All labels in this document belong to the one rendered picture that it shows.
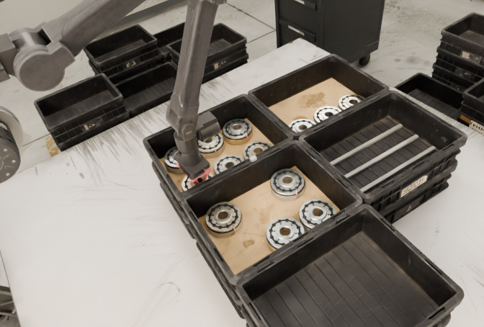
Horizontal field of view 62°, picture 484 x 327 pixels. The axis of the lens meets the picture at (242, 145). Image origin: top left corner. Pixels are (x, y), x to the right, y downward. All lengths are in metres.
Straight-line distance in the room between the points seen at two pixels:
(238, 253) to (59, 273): 0.59
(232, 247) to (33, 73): 0.66
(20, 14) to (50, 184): 2.54
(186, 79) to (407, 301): 0.73
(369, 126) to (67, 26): 1.01
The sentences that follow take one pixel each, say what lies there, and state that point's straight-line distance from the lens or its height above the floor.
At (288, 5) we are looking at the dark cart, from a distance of 2.85.
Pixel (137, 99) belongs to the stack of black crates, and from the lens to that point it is 2.51.
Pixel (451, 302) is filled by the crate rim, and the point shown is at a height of 0.93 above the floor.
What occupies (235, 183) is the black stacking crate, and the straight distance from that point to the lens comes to 1.18.
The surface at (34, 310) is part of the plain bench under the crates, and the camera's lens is 1.39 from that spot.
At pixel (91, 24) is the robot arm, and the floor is 1.46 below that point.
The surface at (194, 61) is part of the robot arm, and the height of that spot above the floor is 1.29.
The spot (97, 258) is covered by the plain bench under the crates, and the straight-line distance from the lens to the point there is 1.39.
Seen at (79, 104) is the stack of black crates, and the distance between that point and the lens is 2.44.
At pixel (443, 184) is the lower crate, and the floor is 0.73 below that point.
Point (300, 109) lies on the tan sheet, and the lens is 1.50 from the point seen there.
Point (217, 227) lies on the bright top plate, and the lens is 1.13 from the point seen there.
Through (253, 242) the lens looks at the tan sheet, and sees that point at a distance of 1.13.
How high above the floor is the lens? 1.78
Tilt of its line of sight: 44 degrees down
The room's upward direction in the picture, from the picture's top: 8 degrees counter-clockwise
